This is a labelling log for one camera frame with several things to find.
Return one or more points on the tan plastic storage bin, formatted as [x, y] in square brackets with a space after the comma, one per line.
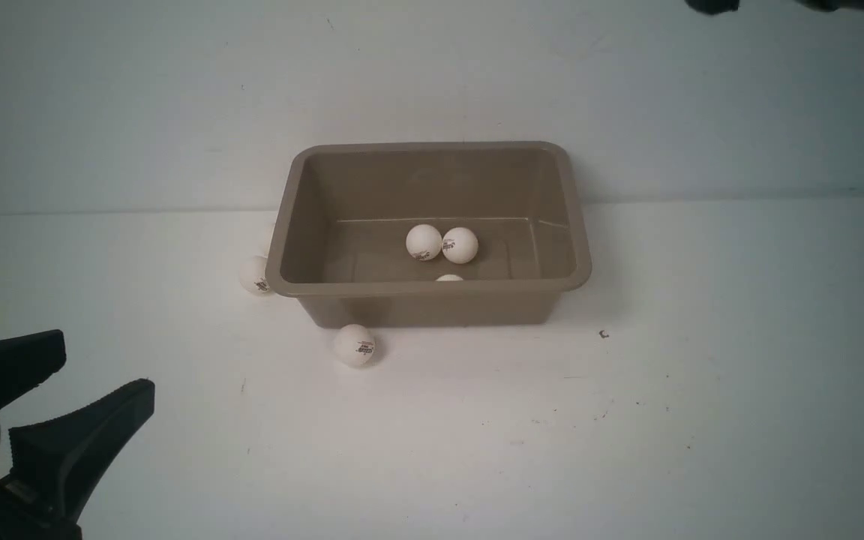
[339, 243]

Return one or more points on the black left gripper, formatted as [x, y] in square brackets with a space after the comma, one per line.
[57, 464]

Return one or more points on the white ball with logo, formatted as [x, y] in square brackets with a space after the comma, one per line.
[354, 345]

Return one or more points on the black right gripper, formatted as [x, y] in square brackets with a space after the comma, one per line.
[823, 7]

